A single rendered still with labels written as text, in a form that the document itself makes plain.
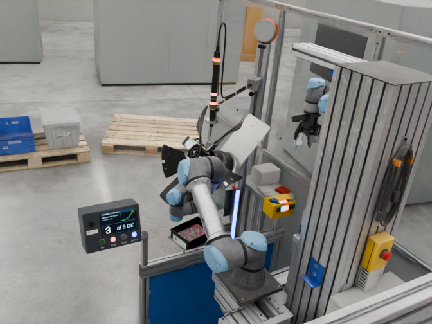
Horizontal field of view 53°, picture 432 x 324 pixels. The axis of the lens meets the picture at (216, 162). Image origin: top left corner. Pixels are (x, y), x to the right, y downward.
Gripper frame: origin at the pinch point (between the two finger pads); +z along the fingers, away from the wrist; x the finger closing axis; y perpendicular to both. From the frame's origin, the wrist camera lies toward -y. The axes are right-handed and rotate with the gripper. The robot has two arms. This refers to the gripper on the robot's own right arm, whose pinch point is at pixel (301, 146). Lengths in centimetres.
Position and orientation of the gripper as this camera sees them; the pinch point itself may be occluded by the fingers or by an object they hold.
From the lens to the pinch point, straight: 223.1
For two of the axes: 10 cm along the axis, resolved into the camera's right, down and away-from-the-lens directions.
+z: -0.8, 8.9, 4.4
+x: 8.8, -1.4, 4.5
